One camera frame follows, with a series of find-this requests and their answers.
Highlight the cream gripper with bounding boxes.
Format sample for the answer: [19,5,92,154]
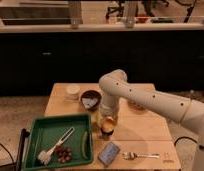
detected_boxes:
[98,106,119,139]

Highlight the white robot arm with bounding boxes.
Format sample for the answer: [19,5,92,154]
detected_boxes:
[99,69,204,171]

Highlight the white cup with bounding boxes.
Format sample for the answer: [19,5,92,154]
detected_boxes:
[66,84,80,100]

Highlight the blue sponge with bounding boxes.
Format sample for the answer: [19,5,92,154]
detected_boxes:
[98,142,120,167]

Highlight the green bean pod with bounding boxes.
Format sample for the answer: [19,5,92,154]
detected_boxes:
[82,131,88,159]

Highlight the dark brown bowl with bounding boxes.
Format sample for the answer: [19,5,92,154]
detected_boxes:
[80,90,101,111]

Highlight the wooden table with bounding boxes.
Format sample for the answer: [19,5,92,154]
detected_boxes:
[43,82,182,171]

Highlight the red grape bunch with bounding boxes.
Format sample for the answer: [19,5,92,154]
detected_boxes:
[55,146,72,163]

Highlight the green plastic tray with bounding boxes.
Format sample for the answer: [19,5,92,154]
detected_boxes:
[23,114,94,171]

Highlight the white dish brush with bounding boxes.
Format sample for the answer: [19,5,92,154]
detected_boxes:
[37,127,75,165]

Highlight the black stand left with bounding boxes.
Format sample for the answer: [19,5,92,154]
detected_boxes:
[15,128,30,171]

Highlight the dark cabinet counter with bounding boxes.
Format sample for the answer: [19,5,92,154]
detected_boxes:
[0,30,204,96]

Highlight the black cable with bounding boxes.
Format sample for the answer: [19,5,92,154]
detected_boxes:
[173,136,204,149]

